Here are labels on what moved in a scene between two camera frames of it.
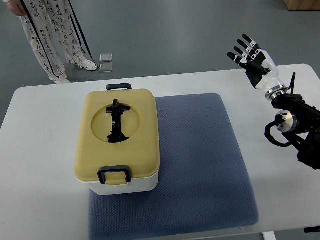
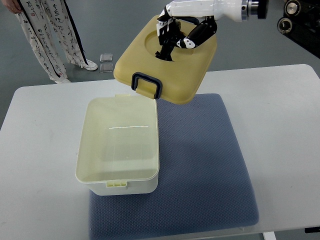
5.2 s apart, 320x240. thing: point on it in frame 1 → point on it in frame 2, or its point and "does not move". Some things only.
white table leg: x=269 y=235 does not move
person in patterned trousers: x=39 y=18 does not move
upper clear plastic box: x=106 y=57 does not move
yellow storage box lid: x=118 y=128 → x=176 y=81
